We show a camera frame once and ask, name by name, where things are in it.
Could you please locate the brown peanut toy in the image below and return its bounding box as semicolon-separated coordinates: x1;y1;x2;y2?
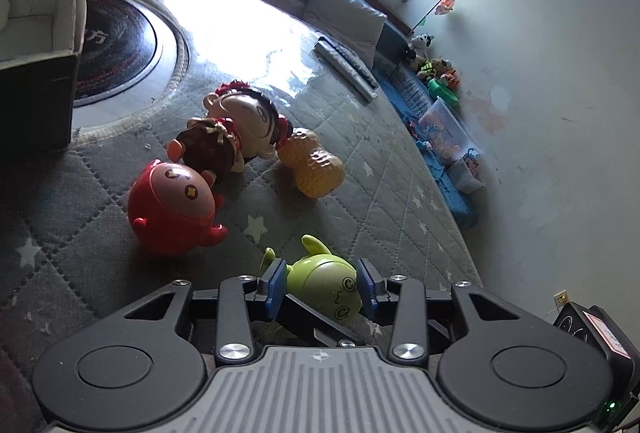
277;128;346;198

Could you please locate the round desktop with quilted cover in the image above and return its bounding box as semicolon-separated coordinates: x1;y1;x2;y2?
0;0;483;433

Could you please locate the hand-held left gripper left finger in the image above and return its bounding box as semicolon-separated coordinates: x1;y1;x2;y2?
122;258;288;366

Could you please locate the colourful pinwheel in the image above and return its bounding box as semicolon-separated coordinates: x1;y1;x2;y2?
415;0;458;28

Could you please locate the small clear plastic container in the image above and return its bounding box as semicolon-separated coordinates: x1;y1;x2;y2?
447;148;486;194

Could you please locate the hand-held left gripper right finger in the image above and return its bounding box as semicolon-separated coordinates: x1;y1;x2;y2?
355;258;526;366

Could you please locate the clear plastic toy bin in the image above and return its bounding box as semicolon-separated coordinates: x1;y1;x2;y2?
417;97;481;164

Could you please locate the green plastic potty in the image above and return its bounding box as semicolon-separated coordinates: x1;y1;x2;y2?
427;78;460;108

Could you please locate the black-haired doll figure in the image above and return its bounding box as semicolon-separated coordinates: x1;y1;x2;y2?
167;80;292;178

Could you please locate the red round toy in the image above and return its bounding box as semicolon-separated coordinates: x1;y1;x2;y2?
127;159;228;256

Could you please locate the black and white plush cow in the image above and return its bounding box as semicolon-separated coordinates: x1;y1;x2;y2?
407;34;435;60

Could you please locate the cardboard box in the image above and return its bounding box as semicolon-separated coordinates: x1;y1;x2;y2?
0;0;87;154

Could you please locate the green alien toy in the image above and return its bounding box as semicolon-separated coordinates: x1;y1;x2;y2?
260;234;363;326

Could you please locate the silver remote control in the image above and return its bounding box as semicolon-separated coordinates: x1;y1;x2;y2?
314;40;380;102

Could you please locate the grey cushion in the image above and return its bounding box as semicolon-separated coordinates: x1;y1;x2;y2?
304;0;388;56

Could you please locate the black remote control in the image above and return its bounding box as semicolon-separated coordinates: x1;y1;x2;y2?
325;40;377;86

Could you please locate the round black cooktop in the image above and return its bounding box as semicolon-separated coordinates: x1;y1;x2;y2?
72;0;191;108

